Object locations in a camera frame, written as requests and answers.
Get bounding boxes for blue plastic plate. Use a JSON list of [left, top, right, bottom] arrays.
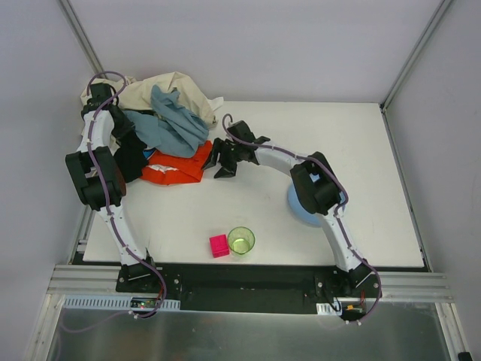
[[287, 184, 322, 227]]

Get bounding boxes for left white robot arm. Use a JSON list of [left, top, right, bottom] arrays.
[[65, 83, 161, 293]]

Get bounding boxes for blue-grey cloth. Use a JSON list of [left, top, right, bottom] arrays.
[[123, 85, 209, 158]]

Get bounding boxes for right aluminium corner post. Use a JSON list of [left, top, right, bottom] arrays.
[[379, 0, 455, 114]]

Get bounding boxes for green transparent cup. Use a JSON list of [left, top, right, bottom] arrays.
[[227, 226, 256, 256]]

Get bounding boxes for aluminium corner post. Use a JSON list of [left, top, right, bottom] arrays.
[[56, 0, 104, 74], [379, 0, 455, 114]]

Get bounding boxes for orange cloth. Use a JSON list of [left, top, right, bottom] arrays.
[[141, 141, 213, 186]]

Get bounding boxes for black cloth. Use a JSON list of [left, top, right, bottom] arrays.
[[113, 130, 148, 183]]

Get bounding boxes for left aluminium corner post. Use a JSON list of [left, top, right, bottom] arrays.
[[56, 0, 104, 74]]

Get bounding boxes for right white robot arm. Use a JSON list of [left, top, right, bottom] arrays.
[[202, 120, 374, 289]]

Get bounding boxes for left white cable duct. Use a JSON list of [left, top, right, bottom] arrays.
[[63, 295, 180, 312]]

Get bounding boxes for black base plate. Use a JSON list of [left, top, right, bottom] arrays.
[[116, 263, 380, 314]]

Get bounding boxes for beige cloth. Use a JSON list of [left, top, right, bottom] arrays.
[[91, 72, 223, 134]]

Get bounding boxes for pink plastic cube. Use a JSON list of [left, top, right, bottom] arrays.
[[209, 235, 230, 258]]

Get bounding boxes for white cable duct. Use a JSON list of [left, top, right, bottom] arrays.
[[63, 295, 180, 312], [316, 303, 342, 316]]

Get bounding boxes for right white cable duct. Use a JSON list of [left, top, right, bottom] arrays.
[[316, 303, 342, 316]]

